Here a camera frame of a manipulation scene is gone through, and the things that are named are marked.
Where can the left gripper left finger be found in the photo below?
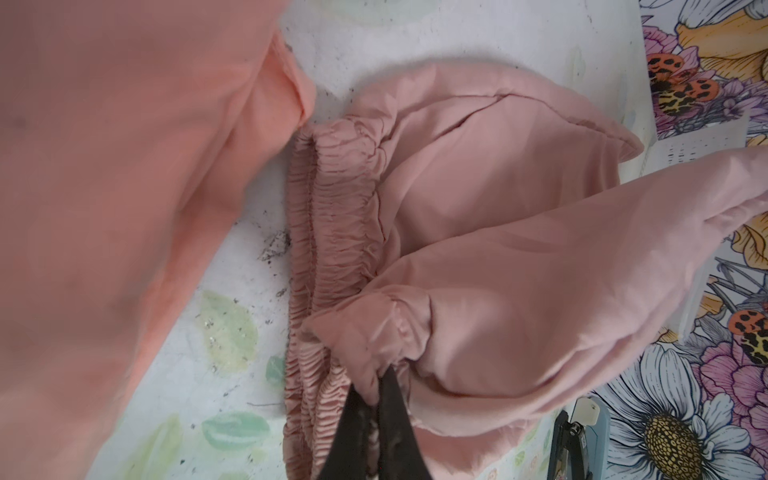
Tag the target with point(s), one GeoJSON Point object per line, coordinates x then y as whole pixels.
{"type": "Point", "coordinates": [347, 458]}

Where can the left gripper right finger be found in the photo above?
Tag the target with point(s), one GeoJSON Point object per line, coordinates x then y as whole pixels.
{"type": "Point", "coordinates": [399, 454]}

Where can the dusty pink garment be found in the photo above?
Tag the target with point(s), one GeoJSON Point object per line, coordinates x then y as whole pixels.
{"type": "Point", "coordinates": [464, 224]}

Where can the peach graphic t-shirt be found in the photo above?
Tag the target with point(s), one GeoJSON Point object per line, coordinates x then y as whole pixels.
{"type": "Point", "coordinates": [129, 133]}

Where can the white plastic laundry basket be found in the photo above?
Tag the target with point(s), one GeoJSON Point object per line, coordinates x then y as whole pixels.
{"type": "Point", "coordinates": [687, 147]}

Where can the black stapler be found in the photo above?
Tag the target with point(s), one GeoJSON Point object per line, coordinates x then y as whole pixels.
{"type": "Point", "coordinates": [569, 454]}

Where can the light blue rectangular block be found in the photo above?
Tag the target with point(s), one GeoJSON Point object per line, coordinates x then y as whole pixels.
{"type": "Point", "coordinates": [594, 414]}

